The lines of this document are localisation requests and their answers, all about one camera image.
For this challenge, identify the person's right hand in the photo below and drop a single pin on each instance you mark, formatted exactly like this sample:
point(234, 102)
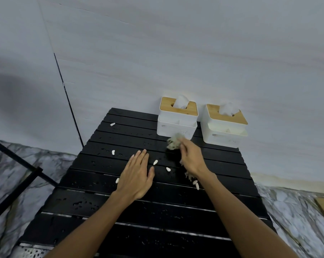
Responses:
point(194, 161)

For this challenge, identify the person's left hand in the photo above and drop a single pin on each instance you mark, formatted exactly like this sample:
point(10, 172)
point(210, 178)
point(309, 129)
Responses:
point(135, 180)

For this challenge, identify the grey-green cleaning rag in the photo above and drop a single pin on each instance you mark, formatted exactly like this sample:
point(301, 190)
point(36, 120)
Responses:
point(174, 143)

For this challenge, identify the white tissue box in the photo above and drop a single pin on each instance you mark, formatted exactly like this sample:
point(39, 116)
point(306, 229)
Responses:
point(175, 126)
point(221, 137)

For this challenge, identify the person's left forearm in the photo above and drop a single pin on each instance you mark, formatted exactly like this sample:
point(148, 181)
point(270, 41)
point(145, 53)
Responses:
point(92, 228)

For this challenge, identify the person's right forearm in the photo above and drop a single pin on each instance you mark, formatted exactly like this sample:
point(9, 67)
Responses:
point(242, 220)

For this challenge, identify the white tissue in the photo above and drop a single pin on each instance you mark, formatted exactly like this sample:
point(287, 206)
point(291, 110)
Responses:
point(181, 102)
point(227, 108)

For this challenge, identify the scattered white paper scraps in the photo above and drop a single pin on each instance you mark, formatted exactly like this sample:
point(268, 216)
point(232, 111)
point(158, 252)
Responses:
point(113, 152)

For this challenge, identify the black slatted table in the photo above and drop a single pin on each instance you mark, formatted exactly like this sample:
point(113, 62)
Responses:
point(164, 212)

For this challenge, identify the round black glass-top table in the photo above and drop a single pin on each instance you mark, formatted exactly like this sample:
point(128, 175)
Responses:
point(35, 171)

